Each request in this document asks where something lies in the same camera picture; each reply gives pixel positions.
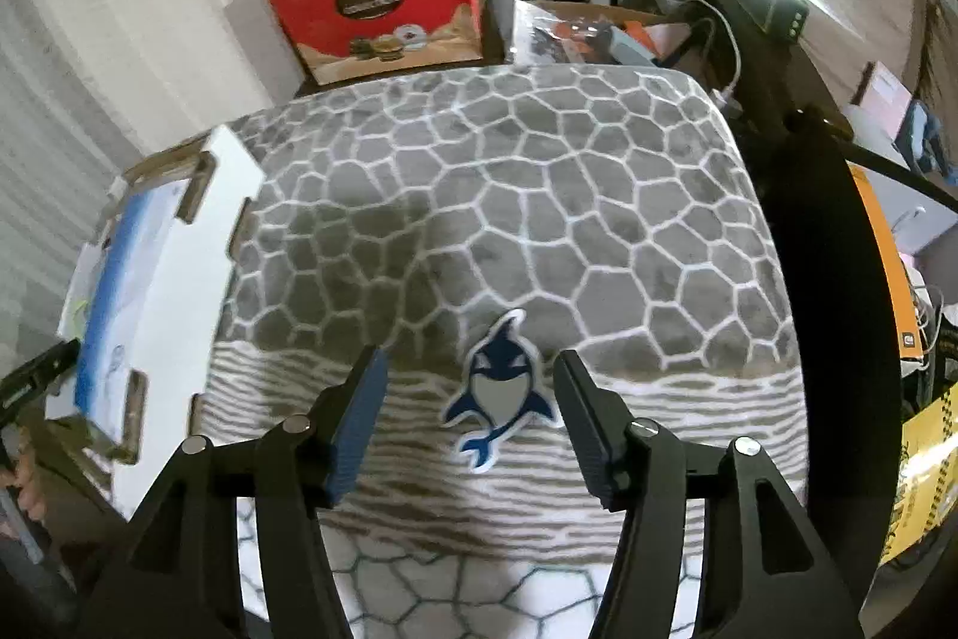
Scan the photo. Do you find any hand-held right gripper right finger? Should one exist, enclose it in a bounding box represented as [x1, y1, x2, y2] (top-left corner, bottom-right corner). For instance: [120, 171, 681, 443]
[552, 349, 865, 639]

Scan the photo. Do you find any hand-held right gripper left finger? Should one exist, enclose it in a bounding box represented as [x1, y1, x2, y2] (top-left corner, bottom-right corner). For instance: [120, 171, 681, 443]
[78, 343, 390, 639]

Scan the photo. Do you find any blue shark sticker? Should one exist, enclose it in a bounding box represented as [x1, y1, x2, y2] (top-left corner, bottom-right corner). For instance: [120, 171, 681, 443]
[441, 308, 564, 471]

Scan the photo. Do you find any blue phone case package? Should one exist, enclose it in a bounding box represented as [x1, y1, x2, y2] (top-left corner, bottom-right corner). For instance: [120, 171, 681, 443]
[73, 178, 196, 453]

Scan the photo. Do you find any white cardboard tray box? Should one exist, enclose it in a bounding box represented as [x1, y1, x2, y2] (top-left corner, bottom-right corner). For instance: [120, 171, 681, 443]
[45, 126, 266, 468]

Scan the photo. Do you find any person's left hand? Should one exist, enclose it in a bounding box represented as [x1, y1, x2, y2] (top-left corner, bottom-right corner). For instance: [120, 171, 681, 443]
[0, 440, 53, 535]

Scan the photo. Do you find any black glass side table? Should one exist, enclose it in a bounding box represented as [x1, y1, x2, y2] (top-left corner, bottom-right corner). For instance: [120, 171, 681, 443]
[737, 107, 958, 639]

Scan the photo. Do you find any yellow checkered package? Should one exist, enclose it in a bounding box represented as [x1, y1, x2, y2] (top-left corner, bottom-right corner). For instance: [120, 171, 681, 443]
[879, 377, 958, 565]

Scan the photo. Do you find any orange box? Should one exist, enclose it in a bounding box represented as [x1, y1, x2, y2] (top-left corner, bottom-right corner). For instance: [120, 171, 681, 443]
[849, 163, 925, 363]

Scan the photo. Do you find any clear bag of dark parts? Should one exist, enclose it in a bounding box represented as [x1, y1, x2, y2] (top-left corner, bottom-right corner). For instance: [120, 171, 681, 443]
[513, 1, 586, 63]

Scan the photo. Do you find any open cardboard box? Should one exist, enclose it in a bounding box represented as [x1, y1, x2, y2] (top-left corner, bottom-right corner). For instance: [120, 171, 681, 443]
[513, 0, 693, 67]

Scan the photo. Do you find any white round object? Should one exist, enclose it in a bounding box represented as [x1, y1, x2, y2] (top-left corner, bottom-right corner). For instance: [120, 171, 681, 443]
[845, 111, 903, 161]

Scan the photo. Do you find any blue toy figure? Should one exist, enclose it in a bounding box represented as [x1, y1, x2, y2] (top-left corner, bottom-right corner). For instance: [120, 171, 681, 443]
[894, 100, 951, 172]

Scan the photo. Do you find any pink box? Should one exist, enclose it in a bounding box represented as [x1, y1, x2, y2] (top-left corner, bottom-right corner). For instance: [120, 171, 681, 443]
[853, 59, 914, 120]

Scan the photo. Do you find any tangle of white cables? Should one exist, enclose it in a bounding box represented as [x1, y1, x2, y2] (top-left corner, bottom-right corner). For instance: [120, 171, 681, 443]
[898, 212, 958, 378]

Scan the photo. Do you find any white cable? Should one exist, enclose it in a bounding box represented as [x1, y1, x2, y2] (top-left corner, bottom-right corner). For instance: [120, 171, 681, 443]
[689, 0, 747, 108]

